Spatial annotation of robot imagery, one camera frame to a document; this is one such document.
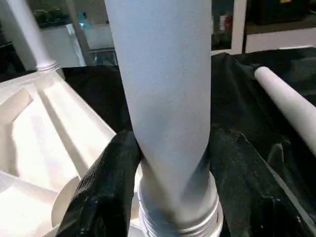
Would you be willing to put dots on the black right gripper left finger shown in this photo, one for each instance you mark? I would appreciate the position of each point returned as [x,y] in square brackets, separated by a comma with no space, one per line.
[103,192]

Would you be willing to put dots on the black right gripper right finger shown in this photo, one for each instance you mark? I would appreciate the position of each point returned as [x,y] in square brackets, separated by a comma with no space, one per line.
[252,192]

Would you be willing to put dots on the white plastic table top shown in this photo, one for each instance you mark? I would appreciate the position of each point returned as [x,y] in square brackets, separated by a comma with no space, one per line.
[44,138]

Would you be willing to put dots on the white plastic table leg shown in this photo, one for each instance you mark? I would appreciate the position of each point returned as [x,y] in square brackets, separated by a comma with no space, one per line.
[163,98]
[32,34]
[291,98]

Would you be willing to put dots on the black mat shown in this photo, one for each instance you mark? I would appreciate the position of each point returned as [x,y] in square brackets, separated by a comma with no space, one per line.
[247,84]

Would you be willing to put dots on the white glass door cabinet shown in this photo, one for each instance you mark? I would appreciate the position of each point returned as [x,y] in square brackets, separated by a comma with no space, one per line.
[237,24]

